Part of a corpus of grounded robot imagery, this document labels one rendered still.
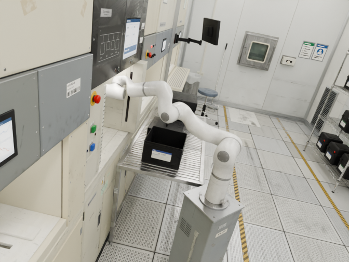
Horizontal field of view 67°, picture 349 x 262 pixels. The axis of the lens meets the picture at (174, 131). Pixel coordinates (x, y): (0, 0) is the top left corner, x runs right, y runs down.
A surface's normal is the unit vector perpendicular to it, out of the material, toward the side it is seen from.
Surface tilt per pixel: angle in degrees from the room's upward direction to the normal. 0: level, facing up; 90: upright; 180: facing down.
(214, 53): 90
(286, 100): 90
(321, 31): 90
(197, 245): 90
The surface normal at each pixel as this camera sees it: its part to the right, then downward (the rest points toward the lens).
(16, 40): 0.98, 0.22
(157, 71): -0.13, 0.39
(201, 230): -0.78, 0.13
